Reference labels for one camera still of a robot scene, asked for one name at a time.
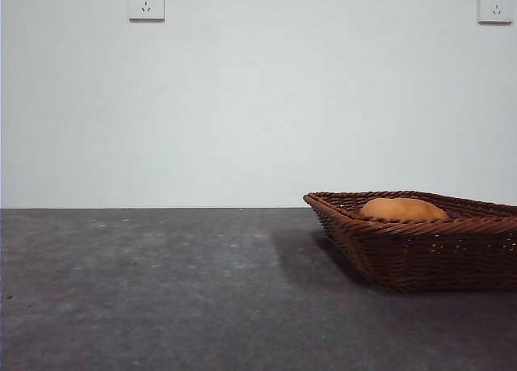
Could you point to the brown wicker basket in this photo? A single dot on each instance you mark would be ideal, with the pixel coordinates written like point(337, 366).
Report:
point(424, 258)

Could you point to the purple eggplant with green stem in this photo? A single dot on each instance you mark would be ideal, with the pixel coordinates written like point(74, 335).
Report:
point(454, 216)

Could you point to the white wall socket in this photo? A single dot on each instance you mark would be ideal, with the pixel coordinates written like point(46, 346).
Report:
point(146, 3)
point(495, 6)

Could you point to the brown potato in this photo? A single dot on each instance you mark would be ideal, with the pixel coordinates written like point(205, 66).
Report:
point(404, 209)

